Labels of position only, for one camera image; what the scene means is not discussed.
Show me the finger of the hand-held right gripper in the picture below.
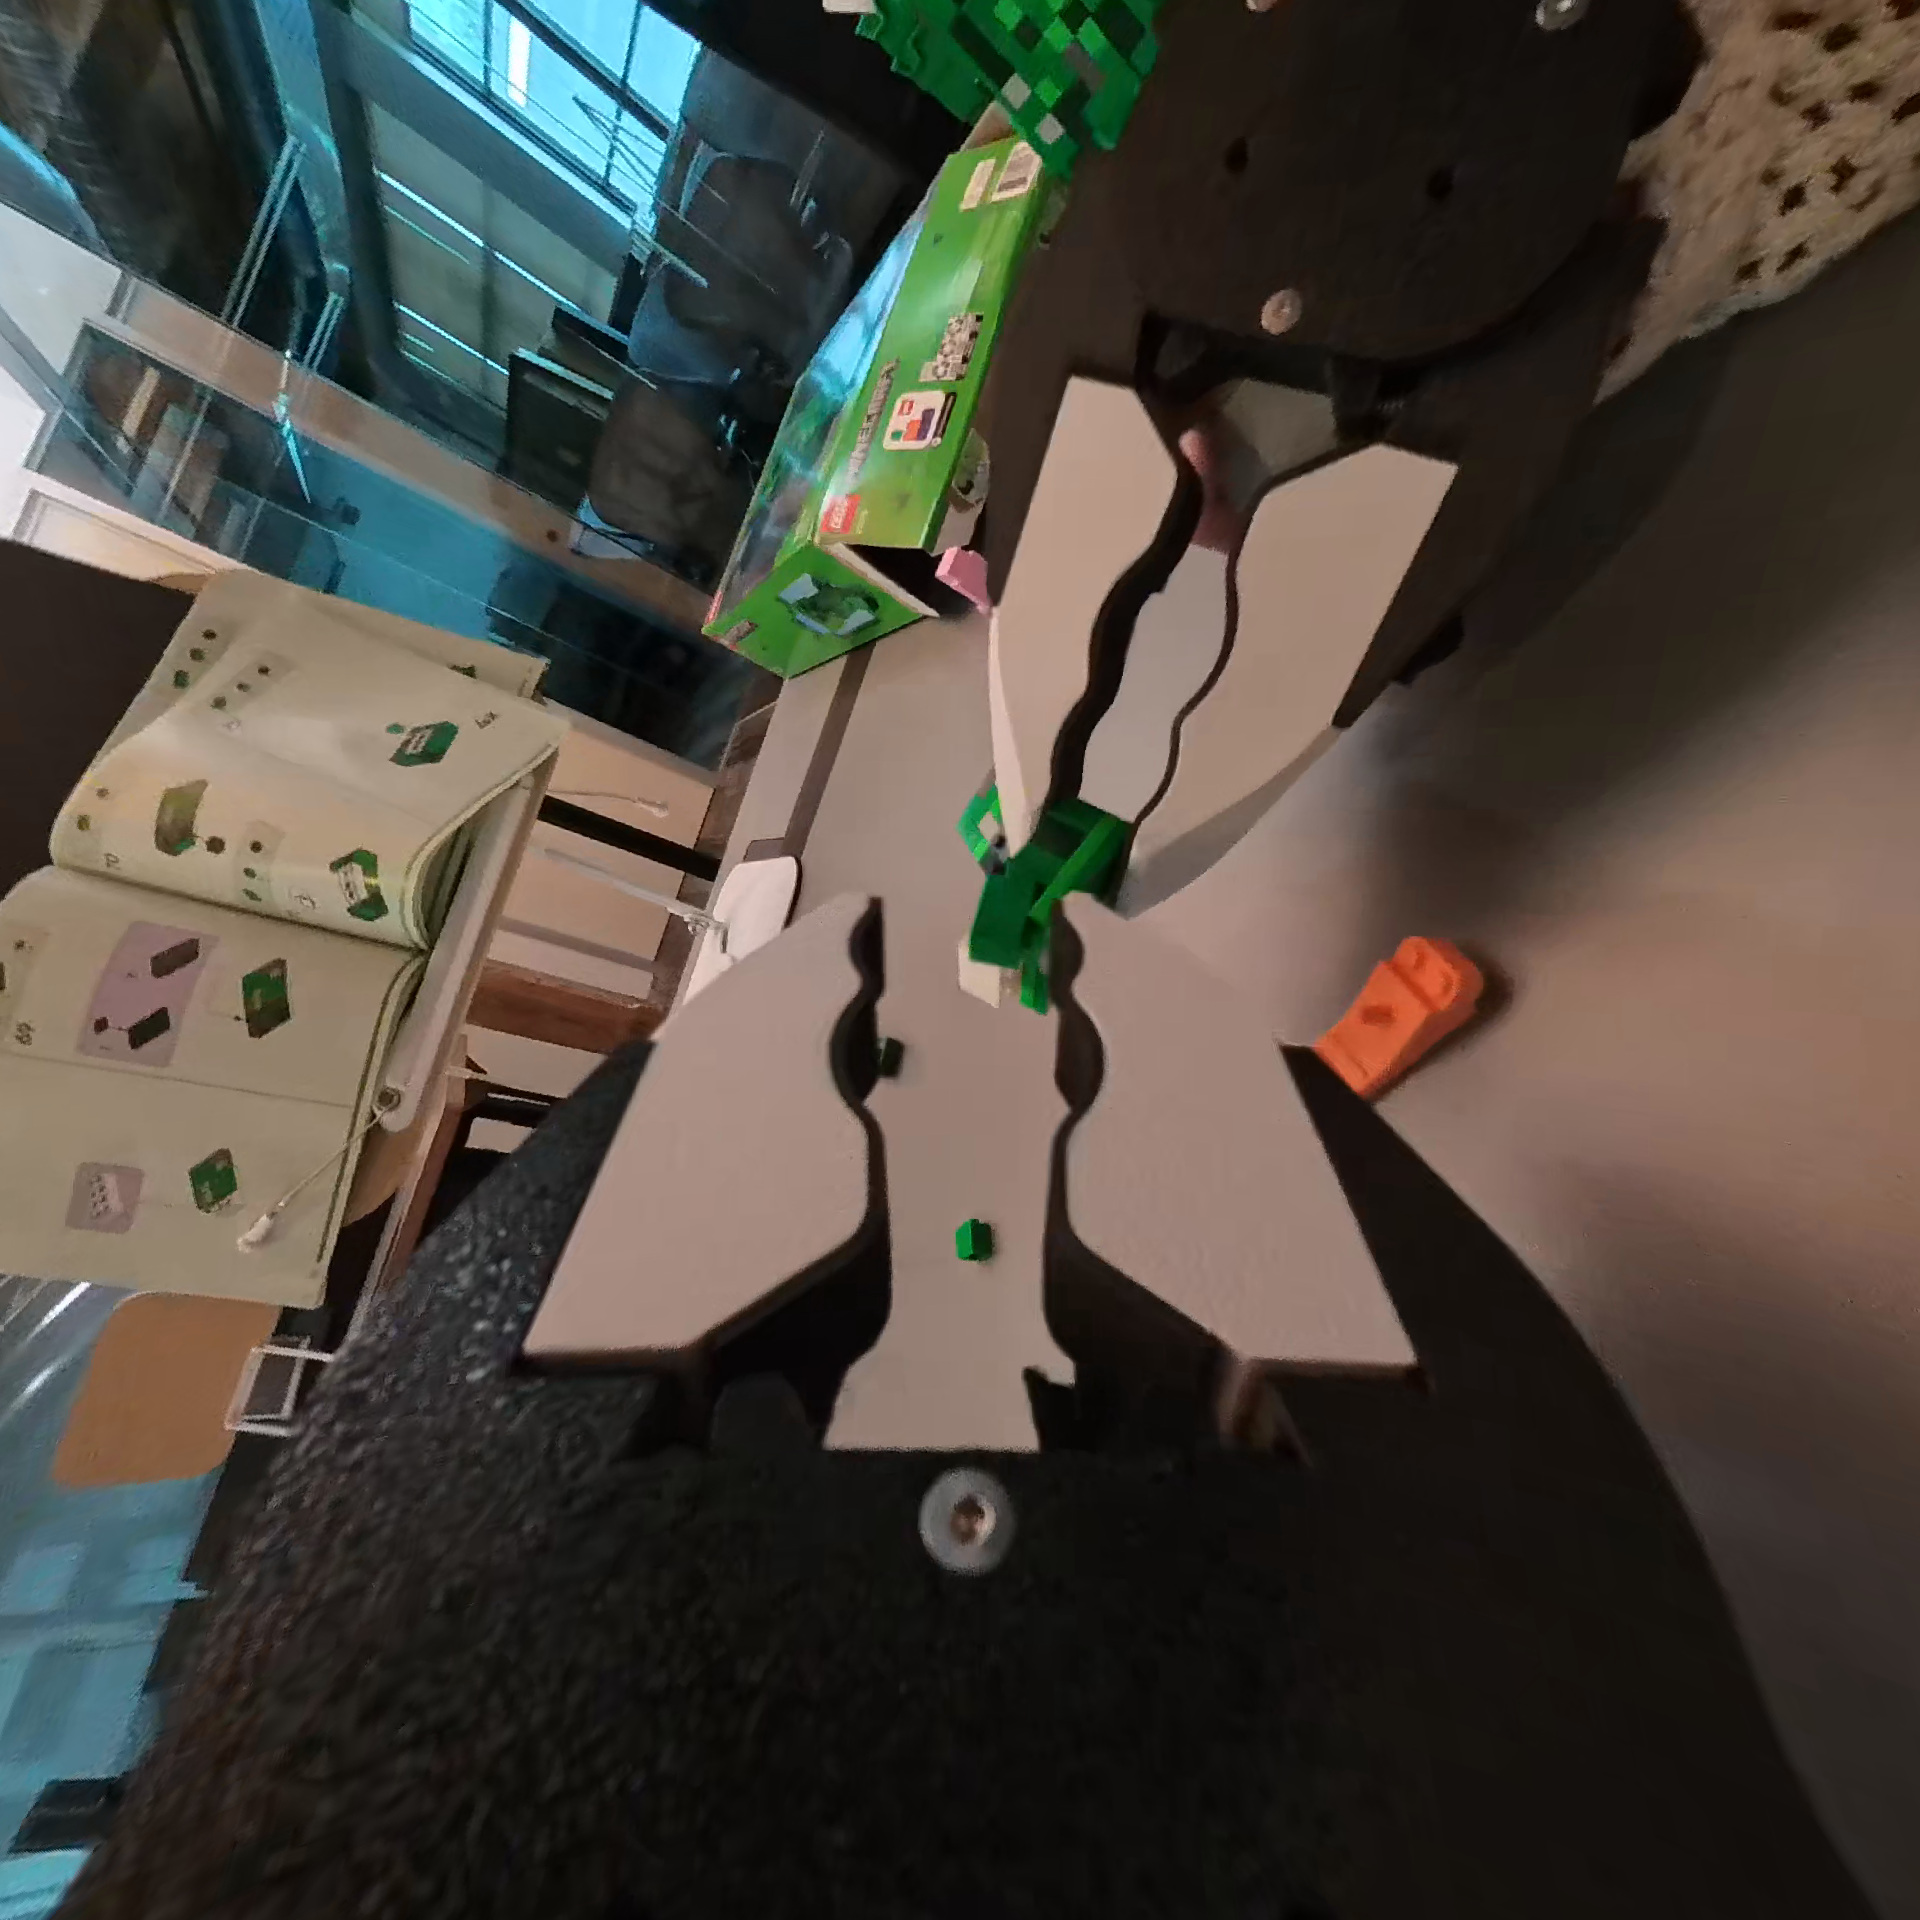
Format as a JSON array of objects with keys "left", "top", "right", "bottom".
[
  {"left": 983, "top": 377, "right": 1192, "bottom": 854},
  {"left": 1114, "top": 458, "right": 1464, "bottom": 925}
]

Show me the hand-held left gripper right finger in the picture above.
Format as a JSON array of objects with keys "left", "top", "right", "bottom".
[{"left": 1052, "top": 900, "right": 1425, "bottom": 1380}]

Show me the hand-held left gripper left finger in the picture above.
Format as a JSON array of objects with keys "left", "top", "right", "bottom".
[{"left": 515, "top": 896, "right": 892, "bottom": 1374}]

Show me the green and white lego assembly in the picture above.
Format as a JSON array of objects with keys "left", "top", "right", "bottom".
[{"left": 957, "top": 788, "right": 1126, "bottom": 1009}]

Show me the green lego set box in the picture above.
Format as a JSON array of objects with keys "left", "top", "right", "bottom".
[{"left": 703, "top": 140, "right": 1052, "bottom": 676}]

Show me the large lego creeper figure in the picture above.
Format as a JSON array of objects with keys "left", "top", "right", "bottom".
[{"left": 856, "top": 0, "right": 1162, "bottom": 171}]

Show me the lego instruction book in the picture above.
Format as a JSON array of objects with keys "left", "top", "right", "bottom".
[{"left": 0, "top": 571, "right": 571, "bottom": 1305}]

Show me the person's right hand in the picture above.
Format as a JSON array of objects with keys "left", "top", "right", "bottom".
[{"left": 1183, "top": 431, "right": 1249, "bottom": 552}]

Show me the orange brick separator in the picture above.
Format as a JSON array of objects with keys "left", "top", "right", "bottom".
[{"left": 1311, "top": 935, "right": 1485, "bottom": 1096}]

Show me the white book stand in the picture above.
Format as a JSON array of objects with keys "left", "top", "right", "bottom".
[{"left": 324, "top": 750, "right": 806, "bottom": 1305}]

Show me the clear acrylic stand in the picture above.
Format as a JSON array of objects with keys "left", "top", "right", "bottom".
[{"left": 224, "top": 1340, "right": 335, "bottom": 1436}]

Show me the cork board sign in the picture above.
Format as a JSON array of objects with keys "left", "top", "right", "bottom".
[{"left": 51, "top": 1291, "right": 288, "bottom": 1487}]

